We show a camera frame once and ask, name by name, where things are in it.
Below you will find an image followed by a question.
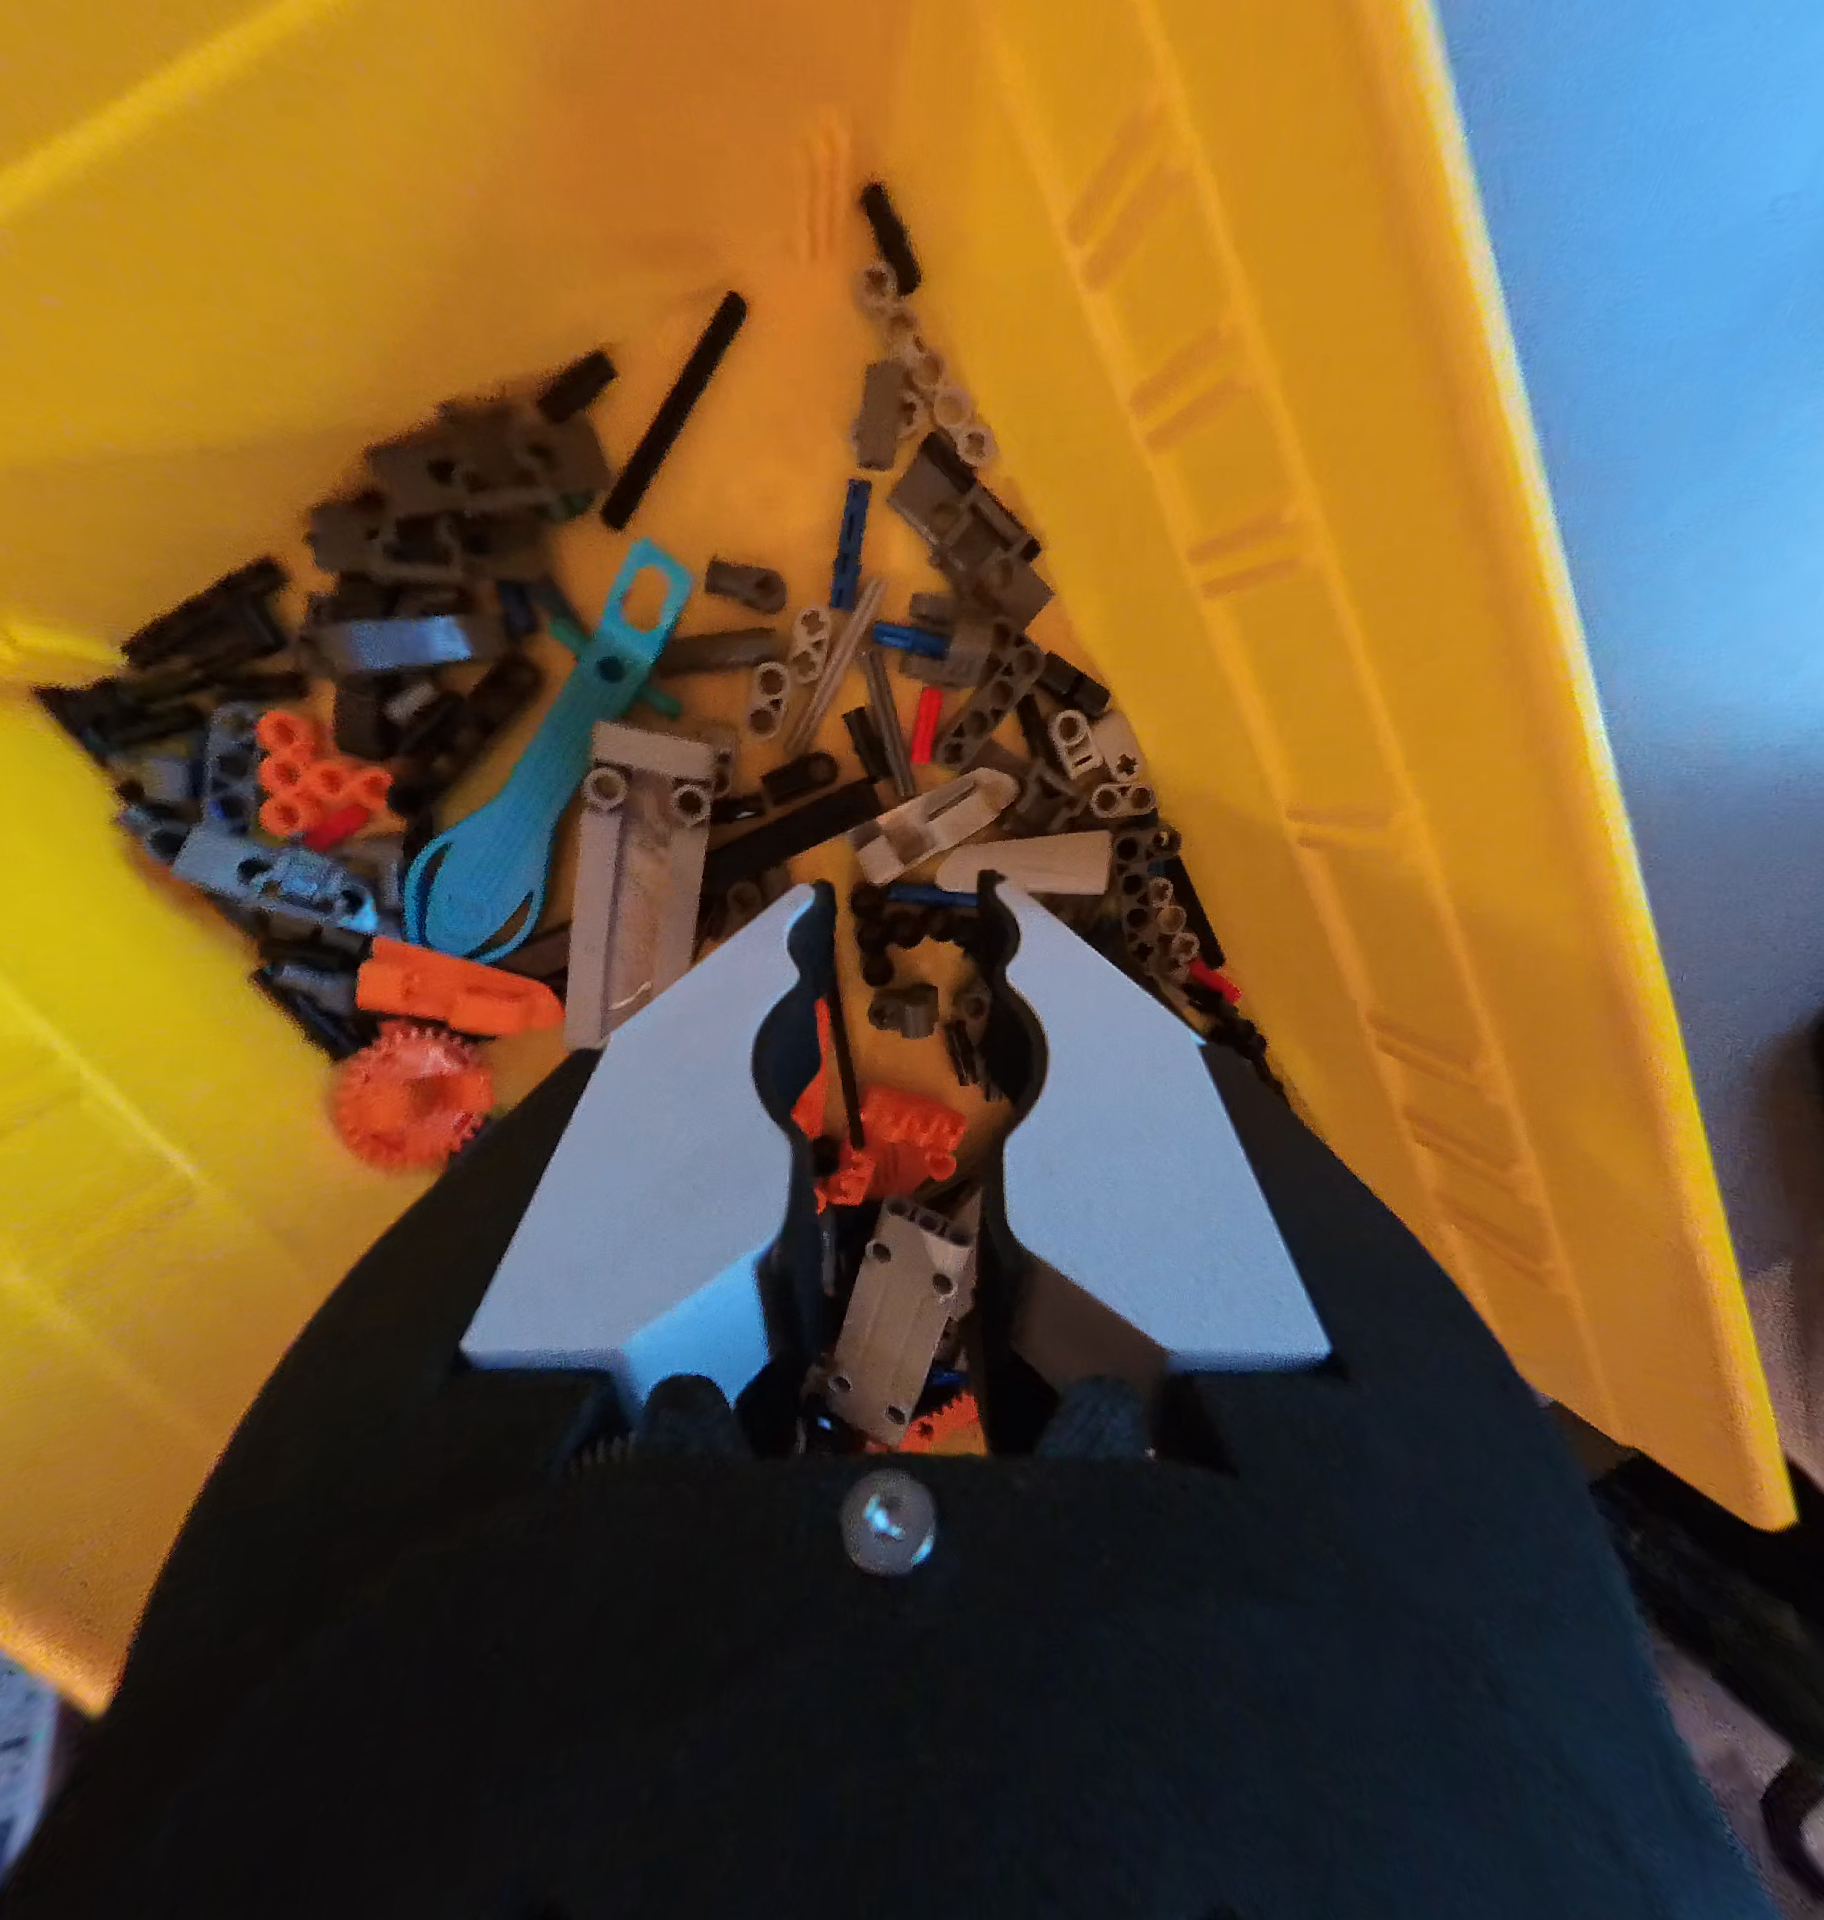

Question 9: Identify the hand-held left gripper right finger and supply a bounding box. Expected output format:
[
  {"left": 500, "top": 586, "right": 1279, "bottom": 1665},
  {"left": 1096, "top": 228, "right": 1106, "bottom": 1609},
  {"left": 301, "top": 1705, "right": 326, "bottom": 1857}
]
[{"left": 978, "top": 875, "right": 1334, "bottom": 1380}]

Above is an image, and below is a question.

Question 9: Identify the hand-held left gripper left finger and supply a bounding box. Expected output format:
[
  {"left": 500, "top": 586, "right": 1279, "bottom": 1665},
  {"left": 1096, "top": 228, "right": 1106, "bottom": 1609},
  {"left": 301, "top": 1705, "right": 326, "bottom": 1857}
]
[{"left": 458, "top": 881, "right": 843, "bottom": 1380}]

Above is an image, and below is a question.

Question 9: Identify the pile of building block pieces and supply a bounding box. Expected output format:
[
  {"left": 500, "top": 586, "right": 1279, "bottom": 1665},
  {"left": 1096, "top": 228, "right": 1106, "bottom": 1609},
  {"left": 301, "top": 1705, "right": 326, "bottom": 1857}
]
[{"left": 34, "top": 180, "right": 1282, "bottom": 1458}]

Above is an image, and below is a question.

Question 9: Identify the yellow plastic bin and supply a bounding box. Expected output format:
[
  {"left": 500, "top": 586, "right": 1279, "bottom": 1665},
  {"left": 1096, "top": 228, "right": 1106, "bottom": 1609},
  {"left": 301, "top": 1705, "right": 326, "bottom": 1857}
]
[{"left": 0, "top": 0, "right": 1800, "bottom": 1712}]

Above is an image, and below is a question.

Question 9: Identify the orange gear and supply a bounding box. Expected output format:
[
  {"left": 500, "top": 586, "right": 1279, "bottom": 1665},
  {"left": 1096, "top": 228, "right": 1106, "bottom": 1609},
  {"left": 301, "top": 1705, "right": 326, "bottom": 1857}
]
[{"left": 326, "top": 1016, "right": 495, "bottom": 1176}]

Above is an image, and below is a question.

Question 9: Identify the orange perforated block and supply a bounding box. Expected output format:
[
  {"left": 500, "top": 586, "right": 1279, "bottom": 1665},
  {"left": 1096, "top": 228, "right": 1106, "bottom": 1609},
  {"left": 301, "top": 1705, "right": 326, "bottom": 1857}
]
[{"left": 792, "top": 1079, "right": 960, "bottom": 1201}]

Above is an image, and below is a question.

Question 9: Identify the grey panel piece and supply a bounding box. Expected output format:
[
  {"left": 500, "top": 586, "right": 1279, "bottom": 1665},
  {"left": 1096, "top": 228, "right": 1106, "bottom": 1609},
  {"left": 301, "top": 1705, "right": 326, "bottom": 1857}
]
[
  {"left": 822, "top": 1196, "right": 983, "bottom": 1449},
  {"left": 565, "top": 722, "right": 721, "bottom": 1052}
]

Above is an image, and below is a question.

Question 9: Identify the orange pointed panel piece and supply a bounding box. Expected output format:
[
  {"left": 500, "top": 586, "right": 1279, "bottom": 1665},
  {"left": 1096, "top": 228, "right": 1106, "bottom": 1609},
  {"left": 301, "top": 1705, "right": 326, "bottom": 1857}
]
[{"left": 355, "top": 935, "right": 567, "bottom": 1038}]

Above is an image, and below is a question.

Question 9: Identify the white curved panel piece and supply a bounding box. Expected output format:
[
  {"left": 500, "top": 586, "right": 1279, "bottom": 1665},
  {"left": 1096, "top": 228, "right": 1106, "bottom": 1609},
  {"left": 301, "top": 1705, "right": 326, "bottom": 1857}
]
[
  {"left": 934, "top": 832, "right": 1117, "bottom": 902},
  {"left": 853, "top": 767, "right": 1023, "bottom": 888}
]

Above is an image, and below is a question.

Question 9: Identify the teal brick separator tool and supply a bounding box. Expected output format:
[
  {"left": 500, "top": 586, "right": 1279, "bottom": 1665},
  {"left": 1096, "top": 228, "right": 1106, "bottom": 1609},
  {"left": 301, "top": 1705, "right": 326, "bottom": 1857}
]
[{"left": 402, "top": 536, "right": 694, "bottom": 961}]

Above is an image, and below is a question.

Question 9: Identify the long black axle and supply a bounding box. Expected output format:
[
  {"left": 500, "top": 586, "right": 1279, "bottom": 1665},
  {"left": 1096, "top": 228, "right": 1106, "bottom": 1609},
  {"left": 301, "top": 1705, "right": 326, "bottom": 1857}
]
[{"left": 600, "top": 292, "right": 751, "bottom": 530}]

